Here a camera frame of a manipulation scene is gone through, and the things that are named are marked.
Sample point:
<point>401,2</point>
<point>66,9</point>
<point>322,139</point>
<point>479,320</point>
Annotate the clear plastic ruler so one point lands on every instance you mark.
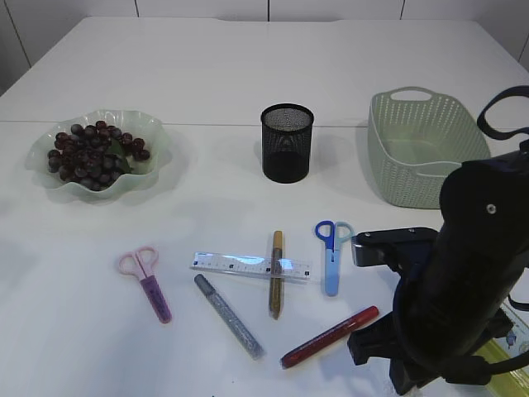
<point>252,266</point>

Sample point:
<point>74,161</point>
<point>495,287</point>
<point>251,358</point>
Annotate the red glitter pen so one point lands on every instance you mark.
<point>330,336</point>

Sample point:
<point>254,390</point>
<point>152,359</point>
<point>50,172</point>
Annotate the gold glitter pen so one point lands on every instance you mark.
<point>276,283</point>

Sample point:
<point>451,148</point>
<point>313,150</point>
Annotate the green woven plastic basket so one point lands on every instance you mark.
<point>416,138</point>

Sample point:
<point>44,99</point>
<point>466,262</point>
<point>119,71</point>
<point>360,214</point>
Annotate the silver glitter pen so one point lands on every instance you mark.
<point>229,317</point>

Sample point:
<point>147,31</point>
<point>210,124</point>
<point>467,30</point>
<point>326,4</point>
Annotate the pink purple safety scissors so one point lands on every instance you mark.
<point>140,263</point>

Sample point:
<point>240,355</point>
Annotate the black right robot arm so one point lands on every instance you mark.
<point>487,200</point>

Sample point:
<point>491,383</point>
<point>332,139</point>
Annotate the green wavy glass plate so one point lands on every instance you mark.
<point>141,185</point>

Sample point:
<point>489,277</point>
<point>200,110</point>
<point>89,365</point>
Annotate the blue safety scissors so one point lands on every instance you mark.
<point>334,235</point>

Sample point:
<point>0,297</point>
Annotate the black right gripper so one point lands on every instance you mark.
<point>444,309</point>

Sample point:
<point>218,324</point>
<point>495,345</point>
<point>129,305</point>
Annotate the black mesh pen holder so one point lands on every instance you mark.
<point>286,138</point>

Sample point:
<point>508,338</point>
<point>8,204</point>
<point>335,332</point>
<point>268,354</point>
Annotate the purple grape bunch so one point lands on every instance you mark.
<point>96,156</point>

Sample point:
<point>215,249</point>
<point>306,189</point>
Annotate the yellow tea bottle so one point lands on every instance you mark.
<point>514,383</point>

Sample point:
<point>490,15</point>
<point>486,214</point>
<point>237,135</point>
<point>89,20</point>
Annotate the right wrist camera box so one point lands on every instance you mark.
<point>399,249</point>

